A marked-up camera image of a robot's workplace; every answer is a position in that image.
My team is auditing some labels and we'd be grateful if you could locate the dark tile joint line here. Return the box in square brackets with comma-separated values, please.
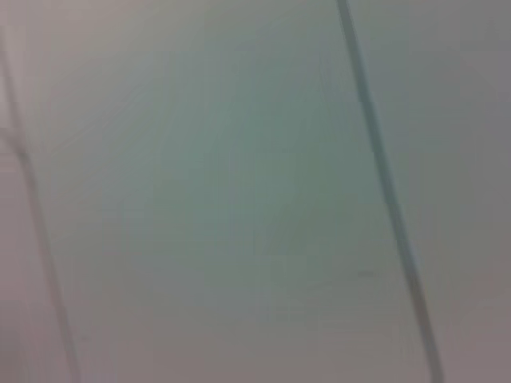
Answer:
[335, 0, 445, 383]

